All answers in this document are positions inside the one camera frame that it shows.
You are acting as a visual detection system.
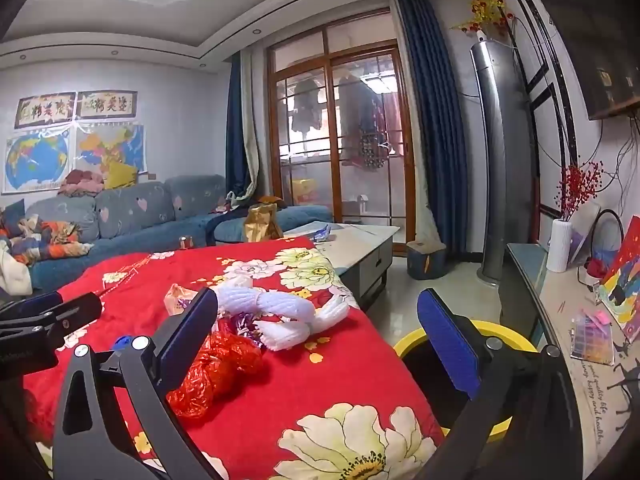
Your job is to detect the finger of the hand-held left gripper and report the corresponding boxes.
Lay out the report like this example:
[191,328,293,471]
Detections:
[0,291,65,322]
[0,292,104,349]

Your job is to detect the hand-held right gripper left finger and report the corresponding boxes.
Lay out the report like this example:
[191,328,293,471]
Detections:
[52,287,227,480]

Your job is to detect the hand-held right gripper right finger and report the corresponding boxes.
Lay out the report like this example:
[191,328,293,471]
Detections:
[416,287,587,480]

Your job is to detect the black trash bin yellow rim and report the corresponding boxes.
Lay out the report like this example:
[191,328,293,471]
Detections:
[392,320,538,443]

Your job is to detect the clear orange printed wrapper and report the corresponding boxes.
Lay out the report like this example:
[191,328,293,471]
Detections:
[164,283,206,317]

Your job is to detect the red plastic bag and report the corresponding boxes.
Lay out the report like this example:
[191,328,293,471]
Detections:
[167,332,263,421]

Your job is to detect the purple foil wrapper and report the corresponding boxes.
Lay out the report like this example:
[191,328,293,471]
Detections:
[216,310,273,348]

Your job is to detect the cream cloth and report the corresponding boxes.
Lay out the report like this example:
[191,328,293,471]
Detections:
[0,247,34,297]

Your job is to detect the colourful patterned quilt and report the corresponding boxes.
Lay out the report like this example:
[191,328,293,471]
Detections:
[0,212,94,266]

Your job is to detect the blue storage stool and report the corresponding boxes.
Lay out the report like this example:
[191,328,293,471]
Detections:
[406,240,447,281]

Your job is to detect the dark blue cushion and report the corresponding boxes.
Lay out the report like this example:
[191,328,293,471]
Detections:
[0,199,27,233]

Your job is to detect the blue grey heart-print sofa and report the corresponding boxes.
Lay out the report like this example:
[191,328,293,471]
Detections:
[0,175,333,293]

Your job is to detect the pile of pink clothes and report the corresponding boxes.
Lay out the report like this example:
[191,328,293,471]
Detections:
[57,169,106,197]

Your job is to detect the grey white coffee table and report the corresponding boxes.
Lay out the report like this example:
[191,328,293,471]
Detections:
[282,221,401,311]

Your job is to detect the beige curtain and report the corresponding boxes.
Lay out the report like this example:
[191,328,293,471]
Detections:
[240,51,264,202]
[414,175,443,257]

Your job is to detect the red floral blanket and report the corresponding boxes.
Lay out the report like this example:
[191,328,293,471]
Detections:
[22,237,446,480]

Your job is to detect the dark blue garment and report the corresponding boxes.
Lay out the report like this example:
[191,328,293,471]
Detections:
[207,205,253,223]

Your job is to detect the gold paper bag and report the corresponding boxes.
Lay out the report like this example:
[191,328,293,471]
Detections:
[243,203,284,243]

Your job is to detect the world map poster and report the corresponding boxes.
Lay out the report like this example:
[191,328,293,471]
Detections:
[1,130,71,195]

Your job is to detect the yellow pillow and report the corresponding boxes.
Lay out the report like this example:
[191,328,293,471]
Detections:
[102,162,139,190]

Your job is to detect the clear bead organizer box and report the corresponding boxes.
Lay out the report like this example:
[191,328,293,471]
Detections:
[570,307,616,366]

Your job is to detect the white ribbed vase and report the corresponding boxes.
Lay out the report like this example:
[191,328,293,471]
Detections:
[546,219,576,273]

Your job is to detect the colourful country map poster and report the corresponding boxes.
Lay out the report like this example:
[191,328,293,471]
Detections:
[75,124,149,176]

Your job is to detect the white vase red flowers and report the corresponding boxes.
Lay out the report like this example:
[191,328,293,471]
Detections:
[570,202,602,266]

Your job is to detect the colourful canvas painting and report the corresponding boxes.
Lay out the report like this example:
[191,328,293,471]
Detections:
[597,215,640,343]

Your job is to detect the yellow cardboard box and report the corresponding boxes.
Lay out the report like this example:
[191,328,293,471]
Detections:
[291,178,321,206]

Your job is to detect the silver tower air conditioner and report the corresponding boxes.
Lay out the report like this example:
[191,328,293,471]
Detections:
[470,40,533,286]

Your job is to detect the framed calligraphy picture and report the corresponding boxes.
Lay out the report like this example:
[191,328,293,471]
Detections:
[77,90,138,121]
[14,92,77,130]

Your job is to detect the red berry branches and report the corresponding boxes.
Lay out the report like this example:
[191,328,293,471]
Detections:
[557,160,604,222]

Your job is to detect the hanging patterned garment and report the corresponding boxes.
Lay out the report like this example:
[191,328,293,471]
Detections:
[357,132,389,168]

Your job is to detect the blue curtain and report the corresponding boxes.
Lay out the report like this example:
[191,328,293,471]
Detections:
[225,52,251,200]
[395,0,472,261]

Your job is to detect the hanging grey coat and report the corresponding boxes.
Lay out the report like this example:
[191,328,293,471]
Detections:
[340,72,377,161]

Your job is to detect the wooden sliding glass door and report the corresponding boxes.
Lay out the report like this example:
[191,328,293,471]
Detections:
[267,7,418,256]

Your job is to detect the hanging dark coat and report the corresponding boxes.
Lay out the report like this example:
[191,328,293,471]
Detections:
[292,78,326,133]

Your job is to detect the yellow red artificial flowers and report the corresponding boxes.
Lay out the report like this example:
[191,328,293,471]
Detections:
[450,0,514,37]

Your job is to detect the black ring hoop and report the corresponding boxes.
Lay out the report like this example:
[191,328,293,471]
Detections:
[591,208,626,267]

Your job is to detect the black wall cables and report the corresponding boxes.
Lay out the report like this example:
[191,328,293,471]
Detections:
[590,115,640,201]

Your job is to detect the wall-mounted television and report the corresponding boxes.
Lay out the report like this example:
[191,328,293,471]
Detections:
[525,0,640,121]

